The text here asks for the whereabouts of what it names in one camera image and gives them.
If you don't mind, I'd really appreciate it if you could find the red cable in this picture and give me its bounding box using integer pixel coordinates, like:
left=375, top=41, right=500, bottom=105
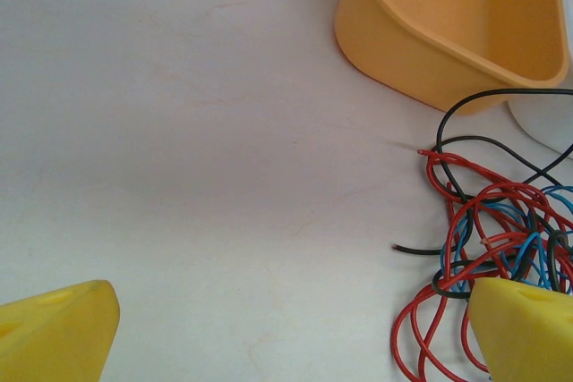
left=391, top=180, right=573, bottom=382
left=416, top=148, right=573, bottom=293

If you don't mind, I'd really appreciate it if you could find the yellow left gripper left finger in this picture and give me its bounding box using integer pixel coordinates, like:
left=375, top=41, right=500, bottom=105
left=0, top=279, right=121, bottom=382

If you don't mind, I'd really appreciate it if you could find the blue cable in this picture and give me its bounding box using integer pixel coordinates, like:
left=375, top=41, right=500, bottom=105
left=440, top=184, right=573, bottom=382

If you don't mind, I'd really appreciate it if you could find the white plastic bin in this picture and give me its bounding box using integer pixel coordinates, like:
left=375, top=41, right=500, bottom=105
left=507, top=0, right=573, bottom=159

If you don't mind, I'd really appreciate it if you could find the black cable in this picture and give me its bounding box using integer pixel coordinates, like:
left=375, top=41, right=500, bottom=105
left=392, top=88, right=573, bottom=301

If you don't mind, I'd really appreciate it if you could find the orange plastic bin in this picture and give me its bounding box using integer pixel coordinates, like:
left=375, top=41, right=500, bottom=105
left=334, top=0, right=572, bottom=115

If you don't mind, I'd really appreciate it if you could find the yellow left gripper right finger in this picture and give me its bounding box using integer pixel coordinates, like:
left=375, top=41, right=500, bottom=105
left=466, top=277, right=573, bottom=382

